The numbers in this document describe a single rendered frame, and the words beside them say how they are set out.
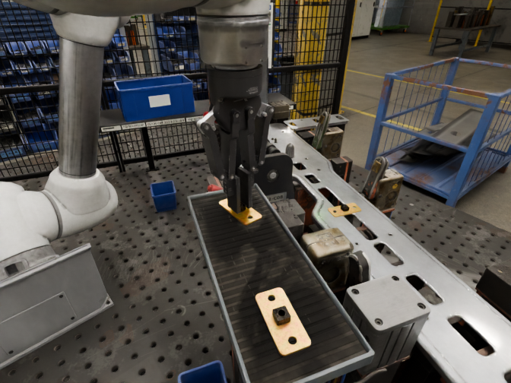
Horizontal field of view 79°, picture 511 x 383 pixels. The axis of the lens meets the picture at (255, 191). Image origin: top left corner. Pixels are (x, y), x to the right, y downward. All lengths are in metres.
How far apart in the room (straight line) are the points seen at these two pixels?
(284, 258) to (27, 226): 0.74
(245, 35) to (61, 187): 0.78
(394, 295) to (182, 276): 0.72
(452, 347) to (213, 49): 0.58
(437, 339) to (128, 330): 0.75
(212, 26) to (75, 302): 0.81
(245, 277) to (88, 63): 0.70
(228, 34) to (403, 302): 0.43
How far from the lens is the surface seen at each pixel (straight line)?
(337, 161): 1.12
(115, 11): 0.30
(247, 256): 0.46
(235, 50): 0.40
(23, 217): 1.03
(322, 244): 0.61
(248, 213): 0.54
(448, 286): 0.74
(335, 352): 0.39
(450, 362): 0.63
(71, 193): 1.05
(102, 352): 0.99
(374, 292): 0.52
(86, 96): 0.96
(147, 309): 1.02
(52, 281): 0.95
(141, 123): 1.41
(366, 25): 13.55
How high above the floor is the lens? 1.49
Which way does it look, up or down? 33 degrees down
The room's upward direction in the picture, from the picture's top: straight up
